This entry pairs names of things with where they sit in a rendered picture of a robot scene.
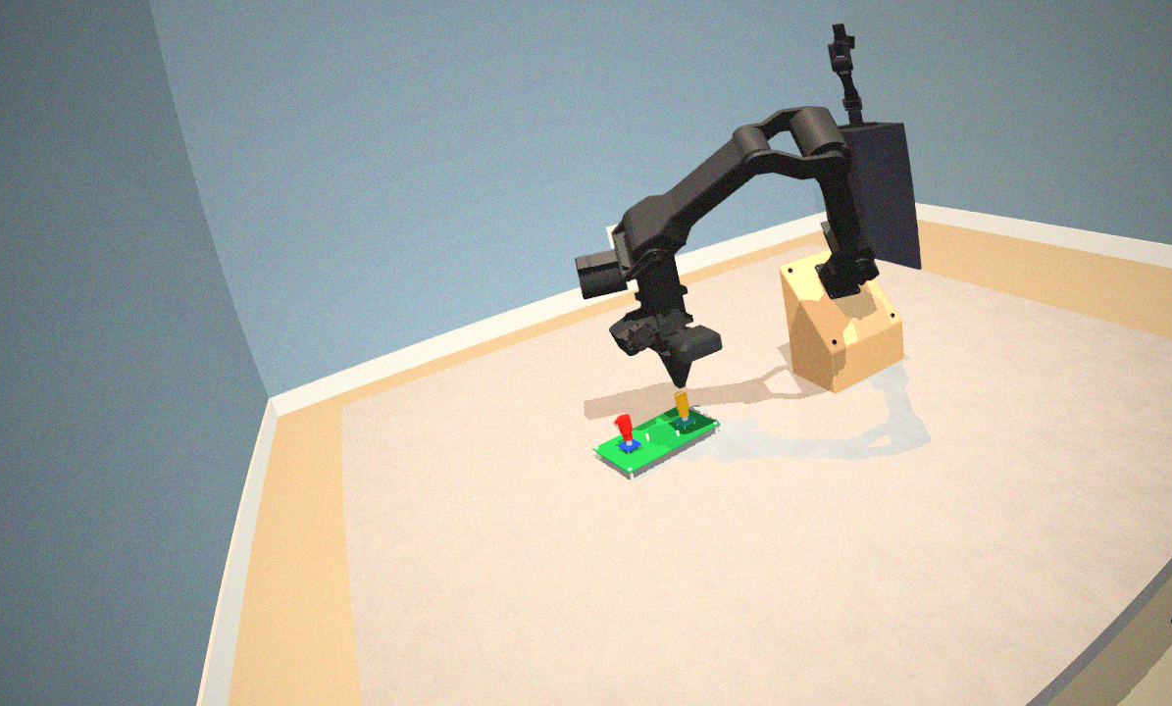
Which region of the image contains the green circuit board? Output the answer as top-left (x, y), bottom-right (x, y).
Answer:
top-left (592, 391), bottom-right (720, 481)

